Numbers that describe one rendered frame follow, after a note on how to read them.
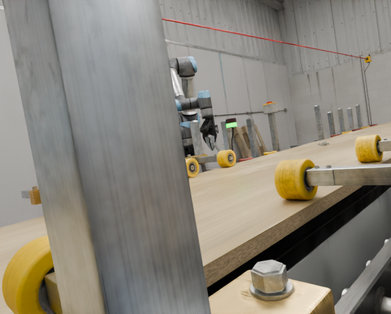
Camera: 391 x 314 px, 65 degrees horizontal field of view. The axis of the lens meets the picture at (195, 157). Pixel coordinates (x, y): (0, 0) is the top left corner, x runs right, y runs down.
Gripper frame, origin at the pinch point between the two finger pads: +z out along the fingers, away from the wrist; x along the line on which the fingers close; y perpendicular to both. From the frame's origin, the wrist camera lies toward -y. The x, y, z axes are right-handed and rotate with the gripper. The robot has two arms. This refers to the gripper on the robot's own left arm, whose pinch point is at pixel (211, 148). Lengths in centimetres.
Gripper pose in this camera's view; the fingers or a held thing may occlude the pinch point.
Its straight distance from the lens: 188.0
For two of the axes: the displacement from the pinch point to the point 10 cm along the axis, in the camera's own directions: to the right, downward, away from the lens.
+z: 1.7, 9.8, 0.8
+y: 4.2, -1.5, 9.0
